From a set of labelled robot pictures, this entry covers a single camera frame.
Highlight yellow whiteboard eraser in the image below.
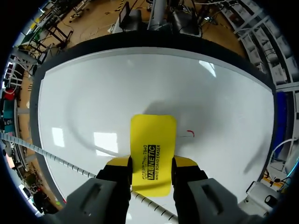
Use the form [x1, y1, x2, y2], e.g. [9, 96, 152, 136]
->
[130, 114, 178, 198]

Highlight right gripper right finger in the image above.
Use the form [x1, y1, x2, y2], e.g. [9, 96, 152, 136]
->
[171, 156, 256, 224]

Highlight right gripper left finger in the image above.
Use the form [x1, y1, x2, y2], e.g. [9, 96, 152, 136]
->
[63, 154, 133, 224]

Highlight white cable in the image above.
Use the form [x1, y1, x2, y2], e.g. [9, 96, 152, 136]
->
[0, 136, 180, 224]

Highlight large whiteboard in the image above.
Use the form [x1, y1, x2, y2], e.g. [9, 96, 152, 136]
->
[29, 47, 278, 224]

